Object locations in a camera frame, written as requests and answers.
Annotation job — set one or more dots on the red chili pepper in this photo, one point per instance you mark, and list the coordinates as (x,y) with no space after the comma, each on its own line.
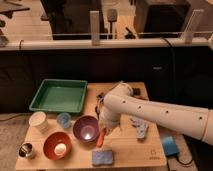
(101,138)

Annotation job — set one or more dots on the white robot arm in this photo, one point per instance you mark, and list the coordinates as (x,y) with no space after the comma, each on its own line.
(195,122)

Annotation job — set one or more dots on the white egg in bowl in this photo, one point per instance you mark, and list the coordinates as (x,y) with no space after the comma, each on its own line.
(60,149)

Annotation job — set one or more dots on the red bowl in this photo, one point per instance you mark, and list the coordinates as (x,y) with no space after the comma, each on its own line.
(53,140)

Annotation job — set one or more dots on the black rectangular block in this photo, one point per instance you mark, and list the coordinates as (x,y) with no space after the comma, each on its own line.
(136,91)

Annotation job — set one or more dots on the blue box on floor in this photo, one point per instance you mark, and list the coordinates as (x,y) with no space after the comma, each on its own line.
(169,146)

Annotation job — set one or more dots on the black dish brush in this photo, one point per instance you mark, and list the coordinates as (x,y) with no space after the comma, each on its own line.
(100,99)

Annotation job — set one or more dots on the green plastic tray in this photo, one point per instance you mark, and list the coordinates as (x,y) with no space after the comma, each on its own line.
(58,95)

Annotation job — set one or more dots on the white paper cup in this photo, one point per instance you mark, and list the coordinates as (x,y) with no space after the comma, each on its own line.
(39,121)

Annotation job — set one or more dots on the blue sponge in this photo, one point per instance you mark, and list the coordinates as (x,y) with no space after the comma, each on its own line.
(102,157)

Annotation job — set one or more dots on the purple bowl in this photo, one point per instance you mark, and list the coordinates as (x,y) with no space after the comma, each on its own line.
(86,129)

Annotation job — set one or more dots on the small metal cup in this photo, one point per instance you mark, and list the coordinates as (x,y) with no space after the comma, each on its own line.
(27,151)

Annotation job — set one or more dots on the blue crumpled cloth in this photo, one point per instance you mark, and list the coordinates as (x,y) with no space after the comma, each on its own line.
(141,127)

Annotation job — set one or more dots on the blue plastic cup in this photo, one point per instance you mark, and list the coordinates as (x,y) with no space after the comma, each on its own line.
(64,120)

